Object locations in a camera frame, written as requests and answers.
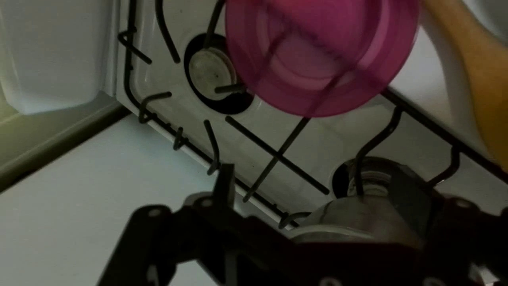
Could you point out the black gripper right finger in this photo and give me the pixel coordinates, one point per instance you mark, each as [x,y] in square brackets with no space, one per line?
[470,243]

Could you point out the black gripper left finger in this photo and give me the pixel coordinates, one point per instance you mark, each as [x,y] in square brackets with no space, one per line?
[159,243]

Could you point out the round gas burner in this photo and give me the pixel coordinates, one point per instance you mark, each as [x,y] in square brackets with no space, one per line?
[211,65]

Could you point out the black stove grate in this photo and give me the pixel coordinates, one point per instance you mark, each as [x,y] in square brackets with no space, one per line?
[278,154]

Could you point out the steel pot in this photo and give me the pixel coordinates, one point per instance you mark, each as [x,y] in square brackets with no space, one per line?
[359,222]

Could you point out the wooden spatula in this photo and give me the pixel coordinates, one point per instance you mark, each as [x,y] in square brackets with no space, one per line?
[481,79]

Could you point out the white gas stove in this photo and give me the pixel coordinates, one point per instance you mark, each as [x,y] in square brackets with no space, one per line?
[338,132]

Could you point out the purple plastic bowl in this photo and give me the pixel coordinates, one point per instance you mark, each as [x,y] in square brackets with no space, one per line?
[318,57]

